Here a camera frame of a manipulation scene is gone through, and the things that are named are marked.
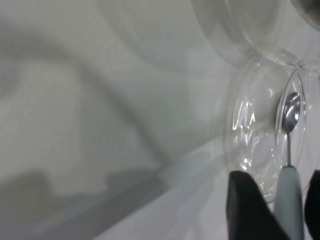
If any clear glass saucer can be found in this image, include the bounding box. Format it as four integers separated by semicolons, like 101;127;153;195
222;58;320;205

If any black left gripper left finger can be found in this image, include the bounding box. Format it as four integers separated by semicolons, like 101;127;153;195
226;170;298;240

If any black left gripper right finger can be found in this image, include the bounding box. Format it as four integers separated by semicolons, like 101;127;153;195
303;169;320;240

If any metal spoon with pale handle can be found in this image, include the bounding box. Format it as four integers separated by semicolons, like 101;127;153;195
273;91;307;240

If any double-wall clear glass cup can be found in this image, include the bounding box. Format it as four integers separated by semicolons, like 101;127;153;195
189;0;320;68

